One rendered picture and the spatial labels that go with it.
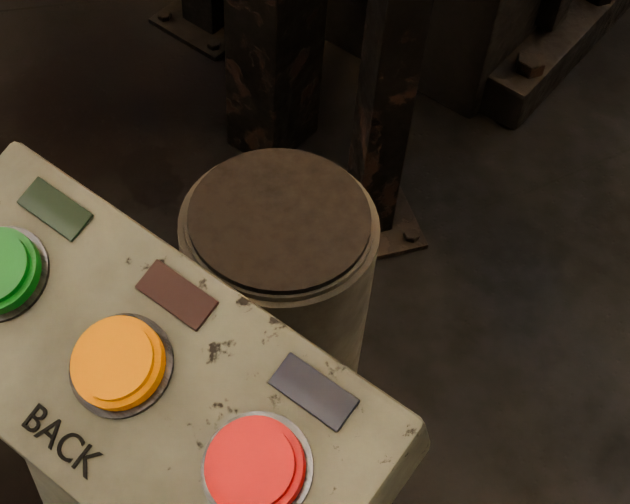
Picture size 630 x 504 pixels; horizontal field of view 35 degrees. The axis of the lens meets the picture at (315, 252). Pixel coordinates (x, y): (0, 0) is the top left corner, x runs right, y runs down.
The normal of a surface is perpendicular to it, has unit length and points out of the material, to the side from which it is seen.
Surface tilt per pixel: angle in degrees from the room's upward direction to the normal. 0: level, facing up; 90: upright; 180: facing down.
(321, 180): 0
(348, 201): 0
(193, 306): 20
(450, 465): 0
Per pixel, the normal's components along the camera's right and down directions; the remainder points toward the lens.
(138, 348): -0.16, -0.36
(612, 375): 0.05, -0.60
